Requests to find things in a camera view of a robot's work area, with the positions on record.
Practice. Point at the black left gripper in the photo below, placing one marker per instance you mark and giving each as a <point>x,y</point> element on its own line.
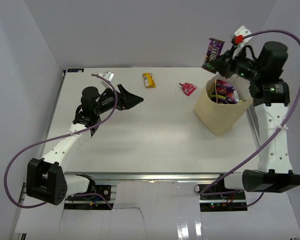
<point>126,100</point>

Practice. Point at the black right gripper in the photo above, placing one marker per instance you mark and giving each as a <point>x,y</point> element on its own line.
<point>224,66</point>

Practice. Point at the purple chocolate bar wrapper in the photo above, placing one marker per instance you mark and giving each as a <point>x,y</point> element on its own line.
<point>213,52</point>

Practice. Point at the dark blue chips bag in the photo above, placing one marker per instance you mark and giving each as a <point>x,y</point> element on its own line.
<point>228,98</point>

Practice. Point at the purple white snack packet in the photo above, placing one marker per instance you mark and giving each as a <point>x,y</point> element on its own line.
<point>222,87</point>

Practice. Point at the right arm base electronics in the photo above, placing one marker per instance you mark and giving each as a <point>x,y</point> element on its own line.
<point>221,200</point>

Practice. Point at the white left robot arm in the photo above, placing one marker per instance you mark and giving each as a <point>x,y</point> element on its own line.
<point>45,179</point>

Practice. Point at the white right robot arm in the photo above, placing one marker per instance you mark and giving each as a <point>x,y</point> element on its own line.
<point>271,99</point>

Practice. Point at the brown paper bag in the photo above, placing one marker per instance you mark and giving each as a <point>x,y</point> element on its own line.
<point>218,117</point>

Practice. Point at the yellow snack bar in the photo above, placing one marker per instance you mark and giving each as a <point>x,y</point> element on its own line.
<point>148,80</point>

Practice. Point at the red candy packet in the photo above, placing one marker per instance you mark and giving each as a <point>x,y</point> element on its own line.
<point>188,88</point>

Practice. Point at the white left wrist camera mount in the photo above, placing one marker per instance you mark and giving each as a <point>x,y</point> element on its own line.
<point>108,75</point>

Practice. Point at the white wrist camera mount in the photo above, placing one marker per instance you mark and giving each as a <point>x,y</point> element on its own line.
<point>108,75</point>
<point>239,40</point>

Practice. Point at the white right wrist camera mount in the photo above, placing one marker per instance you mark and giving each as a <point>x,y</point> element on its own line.
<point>239,40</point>

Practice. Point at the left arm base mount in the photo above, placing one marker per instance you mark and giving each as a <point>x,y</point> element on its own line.
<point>103,198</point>

